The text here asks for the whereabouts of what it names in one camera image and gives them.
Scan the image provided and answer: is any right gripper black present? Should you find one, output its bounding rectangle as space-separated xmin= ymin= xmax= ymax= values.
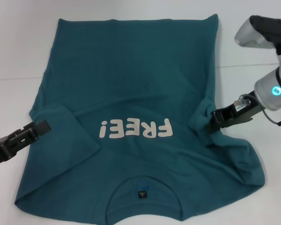
xmin=206 ymin=91 xmax=263 ymax=135

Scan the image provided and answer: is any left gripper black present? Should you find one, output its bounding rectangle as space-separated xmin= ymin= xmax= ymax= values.
xmin=0 ymin=119 xmax=52 ymax=170

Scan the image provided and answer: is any teal T-shirt with FREE print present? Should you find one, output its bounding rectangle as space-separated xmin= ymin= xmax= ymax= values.
xmin=15 ymin=14 xmax=266 ymax=223

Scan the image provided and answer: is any clear network plug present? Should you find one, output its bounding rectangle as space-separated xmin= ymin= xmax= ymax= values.
xmin=234 ymin=98 xmax=251 ymax=107

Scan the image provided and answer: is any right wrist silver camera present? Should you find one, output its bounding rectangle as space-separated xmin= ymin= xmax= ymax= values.
xmin=234 ymin=15 xmax=281 ymax=68

